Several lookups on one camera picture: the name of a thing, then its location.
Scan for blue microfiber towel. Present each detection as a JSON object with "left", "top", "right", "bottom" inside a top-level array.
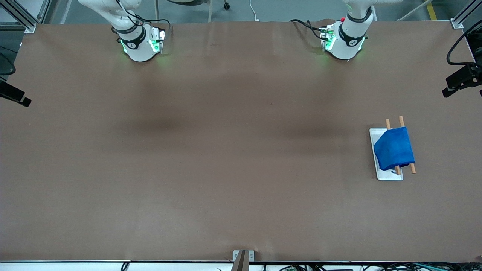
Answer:
[{"left": 374, "top": 126, "right": 415, "bottom": 171}]

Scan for white towel rack wooden rods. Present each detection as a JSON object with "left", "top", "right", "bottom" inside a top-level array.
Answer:
[{"left": 369, "top": 116, "right": 416, "bottom": 181}]

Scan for office chair base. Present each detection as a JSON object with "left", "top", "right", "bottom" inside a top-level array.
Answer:
[{"left": 154, "top": 0, "right": 231, "bottom": 23}]

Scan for aluminium frame post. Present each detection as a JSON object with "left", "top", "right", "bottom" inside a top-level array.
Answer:
[
  {"left": 451, "top": 0, "right": 482, "bottom": 29},
  {"left": 0, "top": 0, "right": 51, "bottom": 33}
]

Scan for black right base cable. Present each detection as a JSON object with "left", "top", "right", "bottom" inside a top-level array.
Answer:
[{"left": 115, "top": 0, "right": 173, "bottom": 36}]

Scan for black base cable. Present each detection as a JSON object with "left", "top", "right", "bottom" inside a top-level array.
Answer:
[
  {"left": 289, "top": 19, "right": 328, "bottom": 40},
  {"left": 115, "top": 0, "right": 173, "bottom": 36}
]

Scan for black left base cable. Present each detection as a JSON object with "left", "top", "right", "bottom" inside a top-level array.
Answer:
[{"left": 289, "top": 19, "right": 328, "bottom": 40}]

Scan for grey metal camera bracket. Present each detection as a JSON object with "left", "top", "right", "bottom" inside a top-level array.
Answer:
[{"left": 231, "top": 250, "right": 255, "bottom": 271}]

